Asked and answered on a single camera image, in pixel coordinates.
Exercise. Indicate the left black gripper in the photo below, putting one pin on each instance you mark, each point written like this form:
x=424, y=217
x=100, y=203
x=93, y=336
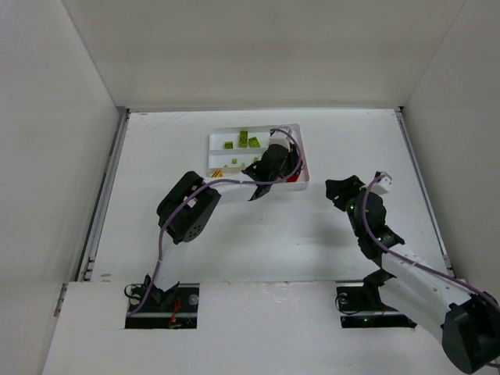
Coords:
x=284, y=165

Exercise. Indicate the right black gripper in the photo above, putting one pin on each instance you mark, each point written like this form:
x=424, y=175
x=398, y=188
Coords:
x=344, y=188

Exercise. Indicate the red sloped lego brick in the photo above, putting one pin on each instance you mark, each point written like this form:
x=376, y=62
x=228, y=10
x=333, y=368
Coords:
x=293, y=178

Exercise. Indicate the green sloped lego brick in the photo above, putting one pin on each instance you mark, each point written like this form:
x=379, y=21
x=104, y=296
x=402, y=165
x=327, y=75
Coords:
x=253, y=142

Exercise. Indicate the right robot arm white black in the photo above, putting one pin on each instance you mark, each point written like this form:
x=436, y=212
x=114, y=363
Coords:
x=462, y=318

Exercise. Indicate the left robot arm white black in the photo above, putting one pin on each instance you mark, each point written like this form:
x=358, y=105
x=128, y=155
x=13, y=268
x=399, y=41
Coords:
x=187, y=208

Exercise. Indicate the white divided sorting tray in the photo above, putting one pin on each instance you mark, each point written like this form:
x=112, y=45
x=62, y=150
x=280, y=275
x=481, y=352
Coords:
x=218, y=156

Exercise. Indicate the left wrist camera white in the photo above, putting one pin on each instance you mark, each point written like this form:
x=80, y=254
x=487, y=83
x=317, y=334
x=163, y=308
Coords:
x=280, y=136

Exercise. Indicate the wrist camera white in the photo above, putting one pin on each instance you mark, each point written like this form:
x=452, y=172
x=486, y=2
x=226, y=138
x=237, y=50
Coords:
x=280, y=136
x=382, y=183

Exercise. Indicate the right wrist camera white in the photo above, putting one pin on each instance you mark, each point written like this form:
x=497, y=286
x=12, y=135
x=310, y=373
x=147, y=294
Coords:
x=382, y=183

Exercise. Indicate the right aluminium rail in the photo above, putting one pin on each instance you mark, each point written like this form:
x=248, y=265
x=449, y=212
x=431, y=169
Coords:
x=430, y=210

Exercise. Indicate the aluminium rail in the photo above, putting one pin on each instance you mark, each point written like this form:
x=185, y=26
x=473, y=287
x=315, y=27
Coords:
x=430, y=210
x=88, y=253

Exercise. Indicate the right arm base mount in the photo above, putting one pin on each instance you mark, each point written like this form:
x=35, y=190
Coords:
x=360, y=305

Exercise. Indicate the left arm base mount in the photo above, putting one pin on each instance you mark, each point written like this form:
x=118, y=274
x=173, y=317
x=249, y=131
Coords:
x=150, y=307

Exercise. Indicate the left aluminium rail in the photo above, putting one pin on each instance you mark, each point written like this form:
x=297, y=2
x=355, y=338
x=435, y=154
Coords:
x=88, y=253

